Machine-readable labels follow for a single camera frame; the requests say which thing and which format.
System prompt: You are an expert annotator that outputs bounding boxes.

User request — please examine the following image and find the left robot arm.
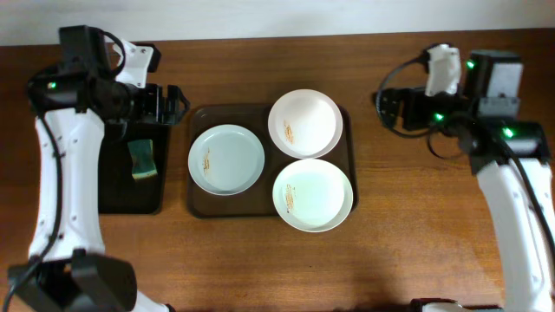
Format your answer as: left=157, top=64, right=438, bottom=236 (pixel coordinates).
left=7, top=25, right=190, bottom=311

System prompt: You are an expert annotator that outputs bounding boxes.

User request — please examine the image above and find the white plate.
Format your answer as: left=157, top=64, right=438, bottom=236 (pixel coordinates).
left=187, top=124, right=265, bottom=196
left=267, top=89, right=343, bottom=159
left=272, top=159, right=355, bottom=233

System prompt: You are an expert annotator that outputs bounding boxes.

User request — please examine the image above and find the white plate bottom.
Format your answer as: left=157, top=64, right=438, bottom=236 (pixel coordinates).
left=272, top=159, right=355, bottom=233

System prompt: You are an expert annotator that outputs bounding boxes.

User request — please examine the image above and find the white plate top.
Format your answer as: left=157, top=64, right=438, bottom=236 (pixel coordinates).
left=267, top=89, right=343, bottom=159

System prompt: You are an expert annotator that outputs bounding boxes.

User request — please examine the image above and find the brown serving tray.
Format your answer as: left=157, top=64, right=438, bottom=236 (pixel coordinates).
left=186, top=103, right=358, bottom=218

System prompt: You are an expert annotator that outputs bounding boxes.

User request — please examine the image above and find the green yellow sponge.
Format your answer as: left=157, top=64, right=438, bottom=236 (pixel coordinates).
left=127, top=139, right=158, bottom=181

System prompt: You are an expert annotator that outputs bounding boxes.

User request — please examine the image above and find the black tray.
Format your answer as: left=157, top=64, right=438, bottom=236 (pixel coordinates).
left=98, top=124, right=171, bottom=214

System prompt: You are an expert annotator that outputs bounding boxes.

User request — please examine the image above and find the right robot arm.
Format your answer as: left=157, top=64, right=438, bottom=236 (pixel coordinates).
left=374, top=44, right=554, bottom=311

